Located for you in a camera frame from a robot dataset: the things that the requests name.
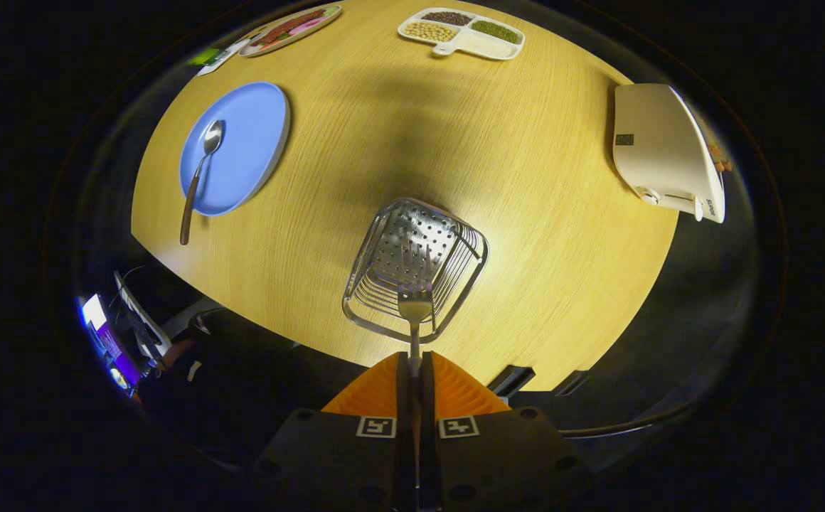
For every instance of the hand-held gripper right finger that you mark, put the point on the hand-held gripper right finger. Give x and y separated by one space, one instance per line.
427 391

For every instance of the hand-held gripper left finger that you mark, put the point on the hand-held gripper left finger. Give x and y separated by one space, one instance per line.
403 391

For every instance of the perforated metal basket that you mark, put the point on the perforated metal basket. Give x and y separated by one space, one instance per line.
412 235

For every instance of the grey laptop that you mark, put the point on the grey laptop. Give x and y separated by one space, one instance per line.
144 323

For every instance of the blue round plate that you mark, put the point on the blue round plate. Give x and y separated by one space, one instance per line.
249 142

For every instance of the lit computer monitor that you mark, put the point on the lit computer monitor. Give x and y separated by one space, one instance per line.
92 311

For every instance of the white toaster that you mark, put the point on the white toaster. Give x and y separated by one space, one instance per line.
654 149

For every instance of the white divided tray with beans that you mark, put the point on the white divided tray with beans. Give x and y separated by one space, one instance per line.
483 46

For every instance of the toast slice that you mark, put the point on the toast slice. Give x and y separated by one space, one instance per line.
720 160

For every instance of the white square coaster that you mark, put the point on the white square coaster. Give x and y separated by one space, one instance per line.
219 65

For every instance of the plate of meat and vegetables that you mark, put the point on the plate of meat and vegetables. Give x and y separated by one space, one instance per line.
291 27

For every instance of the green drink bottle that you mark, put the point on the green drink bottle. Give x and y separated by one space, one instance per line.
205 56

